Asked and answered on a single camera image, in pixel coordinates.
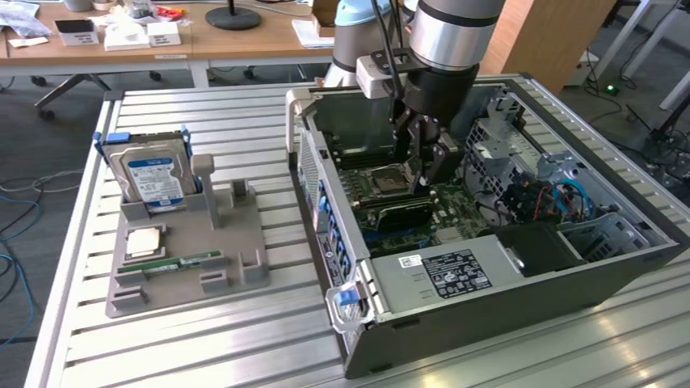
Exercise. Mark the small white box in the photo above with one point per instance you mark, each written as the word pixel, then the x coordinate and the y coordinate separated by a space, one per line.
pixel 163 34

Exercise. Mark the white desk frame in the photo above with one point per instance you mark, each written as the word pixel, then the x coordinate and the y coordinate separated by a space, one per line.
pixel 680 91

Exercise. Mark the white tape holder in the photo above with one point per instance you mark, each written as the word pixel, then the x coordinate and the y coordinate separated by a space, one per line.
pixel 127 38

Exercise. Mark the CPU socket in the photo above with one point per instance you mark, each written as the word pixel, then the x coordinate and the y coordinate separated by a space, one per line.
pixel 389 180

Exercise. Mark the wooden desk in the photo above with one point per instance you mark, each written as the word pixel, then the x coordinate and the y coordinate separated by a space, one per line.
pixel 243 44

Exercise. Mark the red small item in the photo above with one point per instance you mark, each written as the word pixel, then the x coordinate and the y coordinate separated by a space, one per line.
pixel 170 14

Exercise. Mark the brown cardboard box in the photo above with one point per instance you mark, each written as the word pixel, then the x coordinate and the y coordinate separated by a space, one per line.
pixel 324 16

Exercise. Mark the perforated metal drive cage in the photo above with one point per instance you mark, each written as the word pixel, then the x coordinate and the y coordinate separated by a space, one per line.
pixel 512 161

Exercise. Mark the white paper label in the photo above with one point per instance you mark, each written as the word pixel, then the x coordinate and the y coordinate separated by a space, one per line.
pixel 27 42

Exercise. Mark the metal disk bay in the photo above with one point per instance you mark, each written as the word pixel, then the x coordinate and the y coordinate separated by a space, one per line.
pixel 609 238

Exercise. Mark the wooden cabinet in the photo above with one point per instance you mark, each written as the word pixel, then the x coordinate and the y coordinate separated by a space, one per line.
pixel 556 40

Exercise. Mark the black round lamp base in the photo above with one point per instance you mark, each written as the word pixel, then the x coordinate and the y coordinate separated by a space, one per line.
pixel 233 19

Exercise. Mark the blue expansion slot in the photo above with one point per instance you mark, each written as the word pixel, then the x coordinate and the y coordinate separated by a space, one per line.
pixel 390 235

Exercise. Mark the white box with black top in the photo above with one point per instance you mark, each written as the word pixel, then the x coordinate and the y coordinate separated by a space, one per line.
pixel 78 32

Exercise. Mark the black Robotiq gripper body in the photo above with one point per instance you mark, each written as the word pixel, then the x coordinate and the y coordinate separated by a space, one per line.
pixel 440 93

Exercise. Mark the stack of papers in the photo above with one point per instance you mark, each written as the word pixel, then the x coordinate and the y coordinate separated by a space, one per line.
pixel 313 38

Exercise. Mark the clear plastic bag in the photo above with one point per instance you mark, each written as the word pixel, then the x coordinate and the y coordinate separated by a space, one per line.
pixel 22 18

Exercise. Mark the grey printed parts rack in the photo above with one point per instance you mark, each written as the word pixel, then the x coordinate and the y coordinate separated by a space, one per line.
pixel 189 226

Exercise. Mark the black open PC case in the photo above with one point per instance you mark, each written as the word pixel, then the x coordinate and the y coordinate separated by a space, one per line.
pixel 485 315

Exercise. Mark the green motherboard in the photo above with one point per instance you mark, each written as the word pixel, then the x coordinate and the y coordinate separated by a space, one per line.
pixel 458 210

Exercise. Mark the metal socket cover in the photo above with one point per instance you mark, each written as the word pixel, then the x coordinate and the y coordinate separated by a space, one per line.
pixel 413 171

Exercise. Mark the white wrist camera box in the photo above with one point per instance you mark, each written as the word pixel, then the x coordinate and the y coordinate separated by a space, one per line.
pixel 374 77

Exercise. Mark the black fan shroud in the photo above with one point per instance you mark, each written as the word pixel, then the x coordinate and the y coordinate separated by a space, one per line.
pixel 534 250

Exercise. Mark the white floor box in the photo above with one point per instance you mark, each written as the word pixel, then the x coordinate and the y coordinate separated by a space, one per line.
pixel 585 70

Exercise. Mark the blue case latch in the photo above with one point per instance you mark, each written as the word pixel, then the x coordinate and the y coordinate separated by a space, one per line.
pixel 346 297

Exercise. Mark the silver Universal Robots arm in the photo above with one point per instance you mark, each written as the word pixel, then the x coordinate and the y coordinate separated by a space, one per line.
pixel 453 36

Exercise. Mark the green RAM stick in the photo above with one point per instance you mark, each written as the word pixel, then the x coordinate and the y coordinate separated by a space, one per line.
pixel 167 263

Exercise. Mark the Nvidia Quadro graphics card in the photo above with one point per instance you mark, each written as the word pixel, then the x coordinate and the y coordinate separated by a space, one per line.
pixel 405 216

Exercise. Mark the grey power supply unit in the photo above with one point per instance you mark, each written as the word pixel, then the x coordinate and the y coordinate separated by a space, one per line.
pixel 410 283

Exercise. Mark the hard disk in blue caddy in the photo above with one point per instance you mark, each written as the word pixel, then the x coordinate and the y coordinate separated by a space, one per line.
pixel 151 174

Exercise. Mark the silver CPU chip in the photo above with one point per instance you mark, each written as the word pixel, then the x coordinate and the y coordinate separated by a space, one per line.
pixel 143 244

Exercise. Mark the grey cup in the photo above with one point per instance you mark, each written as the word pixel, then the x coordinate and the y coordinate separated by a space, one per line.
pixel 78 5

